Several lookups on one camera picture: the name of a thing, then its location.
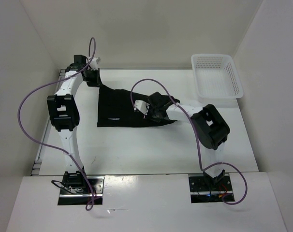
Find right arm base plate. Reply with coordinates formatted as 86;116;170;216
189;175;235;203

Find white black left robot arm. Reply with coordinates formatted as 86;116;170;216
47;55;101;194

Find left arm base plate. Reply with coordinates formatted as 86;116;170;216
53;176;105;206

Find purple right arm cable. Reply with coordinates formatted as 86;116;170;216
130;78;248;205

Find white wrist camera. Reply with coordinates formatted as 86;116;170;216
134;100;150;116
89;57;101;70

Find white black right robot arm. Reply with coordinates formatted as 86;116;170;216
146;92;230;190

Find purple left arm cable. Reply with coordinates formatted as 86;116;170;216
17;37;101;211

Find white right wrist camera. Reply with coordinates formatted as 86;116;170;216
134;100;150;116

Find black sport shorts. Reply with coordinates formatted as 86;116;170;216
97;82;175;128

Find white perforated plastic basket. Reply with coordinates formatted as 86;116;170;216
191;54;244;100

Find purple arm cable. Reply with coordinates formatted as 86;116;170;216
17;37;101;211
130;78;248;205

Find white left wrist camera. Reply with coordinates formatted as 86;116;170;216
89;57;101;70

